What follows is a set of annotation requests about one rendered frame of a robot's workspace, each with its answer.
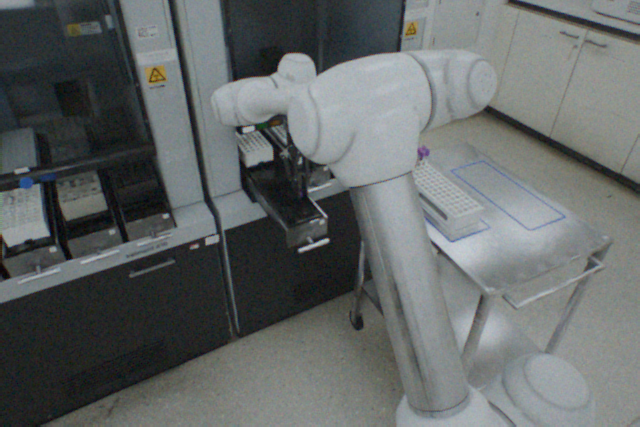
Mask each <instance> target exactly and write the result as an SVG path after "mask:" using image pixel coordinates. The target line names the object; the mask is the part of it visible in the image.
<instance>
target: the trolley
mask: <svg viewBox="0 0 640 427"><path fill-rule="evenodd" d="M426 163H428V164H429V165H431V166H432V167H433V168H434V170H436V171H437V172H438V173H439V174H441V175H442V176H443V177H445V178H446V179H447V180H448V181H450V182H452V183H453V184H454V185H456V186H457V187H458V188H459V189H461V190H462V191H463V192H464V193H466V194H467V195H468V196H469V198H471V199H472V200H474V201H475V202H477V203H478V204H479V205H480V206H482V207H483V210H482V214H481V217H480V221H479V225H478V226H477V227H475V228H471V229H468V230H466V231H463V232H460V233H458V234H455V235H451V234H449V233H448V232H447V231H446V230H445V229H443V228H442V227H441V226H440V223H439V222H438V221H437V220H436V219H435V218H434V217H433V216H432V215H431V214H430V213H429V212H426V211H425V210H424V209H423V208H422V207H421V208H422V212H423V216H424V220H425V224H426V229H428V233H429V237H430V241H431V244H432V245H433V246H434V247H435V248H436V249H437V250H438V251H437V255H435V256H434V257H435V261H436V265H437V269H438V273H439V277H440V282H441V286H442V290H443V294H444V298H446V302H447V306H448V310H449V314H450V318H451V322H452V327H453V331H454V335H455V339H456V343H457V348H458V352H459V356H461V360H462V364H463V368H464V372H465V376H466V380H467V383H468V384H469V385H471V387H472V388H474V389H475V390H478V391H479V392H480V391H481V390H482V389H483V388H484V387H486V386H487V385H488V384H489V382H490V381H491V380H492V379H493V378H494V377H495V376H496V375H498V374H500V373H502V372H503V370H504V368H505V367H506V365H507V364H508V363H510V362H511V361H513V360H515V358H517V357H520V356H523V355H526V354H530V353H536V352H542V353H547V354H548V355H551V356H554V355H555V353H556V350H557V348H558V346H559V345H560V343H561V341H562V339H563V337H564V335H565V333H566V331H567V328H568V326H569V324H570V322H571V320H572V318H573V316H574V314H576V312H577V310H578V309H579V306H580V304H581V302H582V300H583V298H584V296H585V294H586V292H587V290H588V288H589V286H590V283H591V281H592V279H593V277H595V276H594V275H596V273H598V272H600V271H602V270H605V269H606V266H605V265H603V264H602V261H603V259H604V257H605V255H606V253H607V251H608V249H609V247H610V246H612V245H613V244H614V242H615V239H614V238H611V237H610V236H608V235H607V234H605V233H604V232H602V231H601V230H599V229H598V228H595V227H594V226H592V225H591V224H590V223H588V222H587V221H585V219H584V218H581V217H580V216H578V215H577V214H575V213H574V212H572V211H571V210H569V209H568V208H565V207H564V206H562V205H561V204H559V203H558V202H556V201H555V200H553V199H552V198H549V196H548V195H546V194H545V193H543V192H542V191H540V190H539V189H537V188H536V187H534V186H533V185H530V184H529V183H527V182H526V181H525V180H523V179H522V178H520V177H519V176H517V175H516V174H514V173H512V171H510V170H509V169H507V168H506V167H504V166H503V165H501V164H500V163H498V162H497V161H495V160H494V159H491V158H490V157H488V156H487V155H485V154H484V153H482V152H481V151H479V150H478V149H476V148H475V147H473V146H472V145H469V143H468V142H466V141H465V142H462V144H458V145H455V146H451V147H447V148H443V149H440V150H436V151H433V152H430V156H429V158H428V162H426ZM588 255H589V256H588ZM586 256H588V257H587V260H588V262H587V265H586V267H585V269H584V272H583V274H581V275H577V276H575V277H573V278H571V279H569V280H567V281H565V282H563V283H559V284H557V285H555V286H553V287H551V288H549V289H547V290H544V292H542V293H539V294H537V295H535V296H533V297H531V298H529V299H527V300H524V301H521V302H519V303H516V302H515V301H514V300H513V299H512V298H511V297H510V296H509V294H507V293H506V291H510V290H512V289H514V288H516V287H518V286H521V285H523V284H525V283H527V282H530V281H533V280H535V279H537V278H539V277H541V276H544V275H547V274H549V273H551V272H553V271H556V270H558V269H560V268H562V266H563V267H565V265H568V264H570V263H572V262H574V261H576V260H579V259H582V258H584V257H586ZM364 260H365V247H364V244H363V240H362V236H361V233H360V229H359V231H358V245H357V259H356V272H355V286H354V300H353V309H352V310H350V314H349V317H350V321H351V323H352V325H353V327H354V328H355V329H356V330H361V329H363V326H364V324H363V319H362V311H361V309H360V305H361V294H362V290H363V291H364V293H365V294H366V295H367V297H368V298H369V299H370V301H372V302H373V303H374V305H375V306H376V307H377V310H378V311H379V312H380V314H381V315H382V316H383V318H384V314H383V310H382V306H381V302H380V298H379V295H378V291H377V287H376V283H375V280H374V279H370V280H367V281H365V282H363V271H364ZM575 282H577V284H576V286H575V289H574V291H573V293H572V295H571V297H570V299H569V301H568V303H567V305H566V307H565V309H564V312H563V314H562V316H561V319H560V321H559V323H557V325H556V327H555V329H554V331H553V334H552V336H551V338H550V340H549V342H548V344H547V346H546V348H545V350H544V352H543V351H542V350H541V349H540V348H539V347H537V346H536V345H535V344H534V343H533V342H532V341H531V340H530V339H529V338H528V336H527V335H526V334H525V333H524V332H523V331H521V330H520V329H519V328H518V327H517V326H516V325H515V324H514V323H513V322H512V321H511V320H510V319H509V317H508V316H507V315H505V314H504V313H503V312H502V311H501V310H500V309H499V308H498V307H497V306H496V305H495V304H494V303H493V302H494V299H495V296H498V295H500V294H502V293H503V294H502V297H501V298H502V299H503V300H504V301H505V302H506V303H509V304H510V305H511V306H512V307H513V308H514V309H515V310H518V309H520V308H522V307H524V306H528V305H530V304H532V303H534V302H536V301H538V300H540V299H542V298H545V297H547V296H549V295H551V294H554V293H556V292H558V291H560V290H563V288H564V289H565V287H567V286H569V285H571V284H573V283H575ZM504 292H505V293H504ZM384 319H385V318H384Z"/></svg>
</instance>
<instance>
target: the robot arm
mask: <svg viewBox="0 0 640 427"><path fill-rule="evenodd" d="M496 87H497V78H496V72H495V70H494V68H493V67H492V66H491V64H490V63H489V61H488V60H487V59H485V58H482V57H481V56H479V55H476V54H474V53H471V52H468V51H464V50H442V51H437V50H425V51H406V52H399V53H392V54H377V55H372V56H367V57H362V58H358V59H354V61H351V62H347V63H344V64H340V65H337V66H335V67H333V68H331V69H329V70H328V71H326V72H324V73H322V74H320V75H319V76H317V74H315V69H314V65H313V62H312V61H311V60H310V58H309V57H308V56H307V55H305V54H300V53H292V54H286V55H284V56H283V58H282V60H281V62H280V64H279V66H278V72H276V73H274V74H273V75H271V76H267V77H253V78H247V79H242V80H239V81H235V82H231V83H228V84H225V85H223V86H221V88H220V89H218V90H217V91H216V92H214V94H213V96H212V98H211V106H212V110H213V115H214V117H215V120H216V121H217V122H219V123H220V124H222V125H225V126H241V125H243V126H248V125H252V124H256V123H262V122H265V121H267V120H269V119H270V118H271V117H273V116H276V115H282V116H283V128H284V129H285V131H286V147H285V150H284V151H283V152H279V153H278V155H279V156H280V158H281V161H282V167H283V172H284V176H285V178H287V179H288V180H289V181H292V187H293V188H294V194H295V195H296V197H297V199H300V180H299V179H298V163H299V161H300V157H302V164H303V173H304V174H301V179H302V190H303V191H304V192H305V193H306V194H307V195H308V185H309V184H310V178H311V176H310V175H311V174H314V173H315V169H317V163H320V164H327V165H328V168H329V169H330V170H331V171H332V173H333V174H334V176H335V178H336V179H337V181H338V182H339V183H340V184H341V185H343V186H344V187H349V188H350V192H351V193H350V194H351V199H352V202H353V206H354V210H355V213H356V217H357V221H358V224H359V229H360V233H361V236H362V240H363V244H364V247H365V251H366V255H367V259H368V263H369V267H370V270H371V274H372V278H374V280H375V283H376V287H377V291H378V295H379V298H380V302H381V306H382V310H383V314H384V318H385V321H386V325H387V329H388V333H389V337H390V341H391V344H392V348H394V352H395V356H396V360H397V364H398V367H399V371H400V376H401V379H402V383H403V387H404V390H405V394H404V397H403V398H402V400H401V402H400V404H399V406H398V408H397V411H396V427H595V422H596V406H595V399H593V394H592V391H591V389H590V387H589V386H588V383H587V382H586V381H585V379H584V377H583V376H581V375H580V373H579V372H578V371H577V370H576V369H575V367H574V366H573V365H571V364H570V363H569V362H566V361H564V360H562V359H560V358H558V357H555V356H551V355H548V354H547V353H542V352H536V353H530V354H526V355H523V356H520V357H517V358H515V360H513V361H511V362H510V363H508V364H507V365H506V367H505V368H504V370H503V372H502V373H500V374H498V375H496V376H495V377H494V378H493V379H492V380H491V381H490V382H489V384H488V385H487V386H486V387H484V388H483V389H482V390H481V391H480V392H479V391H478V390H475V389H474V388H472V387H471V385H469V384H468V383H467V380H466V376H465V372H464V368H463V364H462V360H461V356H459V352H458V348H457V343H456V339H455V335H454V331H453V327H452V322H451V318H450V314H449V310H448V306H447V302H446V298H444V294H443V290H442V286H441V282H440V277H439V273H438V269H437V265H436V261H435V257H434V252H433V248H432V245H431V241H430V237H429V233H428V229H426V224H425V220H424V216H423V212H422V208H421V204H420V200H419V195H418V191H417V187H416V184H415V180H414V176H413V172H412V170H413V169H414V167H415V164H416V160H417V148H418V141H419V133H422V132H424V131H428V130H431V129H433V128H436V127H438V126H441V125H443V124H446V123H449V122H451V121H452V119H464V117H467V116H470V115H472V114H475V113H476V112H478V111H480V110H481V109H483V108H484V107H486V106H487V105H488V103H490V101H491V100H492V98H493V96H494V94H495V91H496ZM289 153H290V154H291V158H292V164H291V170H290V165H289V160H288V158H289V157H288V154H289ZM308 159H310V160H309V161H308Z"/></svg>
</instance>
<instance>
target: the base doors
mask: <svg viewBox="0 0 640 427"><path fill-rule="evenodd" d="M560 31H561V32H564V31H565V32H566V34H570V35H573V36H575V37H577V36H579V38H578V39H575V38H572V37H568V36H566V35H563V34H560V33H559V32H560ZM542 33H544V34H547V35H550V36H552V39H550V38H547V37H544V36H542ZM584 40H588V41H589V40H592V42H594V43H597V44H600V45H605V44H607V47H605V48H603V47H599V46H596V45H593V44H590V43H587V42H584ZM574 45H578V48H577V49H574V50H573V47H574ZM570 51H573V54H571V56H570V59H569V61H568V60H567V57H568V55H569V53H570ZM610 56H614V57H616V58H620V59H622V60H625V61H627V63H626V64H624V63H621V62H619V61H615V60H613V59H610ZM490 64H491V66H492V67H493V68H494V70H495V72H496V78H497V87H496V91H495V94H494V96H493V98H492V100H491V101H490V103H488V106H491V107H493V108H495V109H497V110H499V111H501V112H502V113H504V114H506V115H508V116H511V117H513V118H515V119H516V120H518V121H520V122H522V123H524V125H526V126H528V127H530V128H532V129H534V130H536V131H538V132H540V133H542V134H543V135H545V136H547V137H550V138H552V139H554V140H556V141H558V142H559V143H561V144H563V145H566V146H568V147H570V148H572V149H574V150H576V152H577V153H579V154H582V155H584V156H586V157H588V158H590V159H592V160H594V161H595V162H598V163H600V164H602V165H604V166H606V167H608V168H610V169H613V170H615V171H616V172H618V173H621V174H622V175H624V177H626V178H629V179H630V180H632V181H634V182H636V183H638V184H640V45H638V44H635V43H632V42H627V41H624V40H621V39H618V38H614V37H610V36H607V35H604V34H601V33H597V32H593V31H589V30H587V28H584V27H580V26H577V25H574V24H571V23H568V22H563V21H560V20H557V19H554V18H551V17H547V16H544V15H540V14H537V13H534V12H530V11H527V10H524V9H520V8H517V7H514V6H510V5H506V4H503V8H502V12H501V17H500V22H499V26H497V30H496V36H495V40H494V44H493V49H492V54H491V58H490Z"/></svg>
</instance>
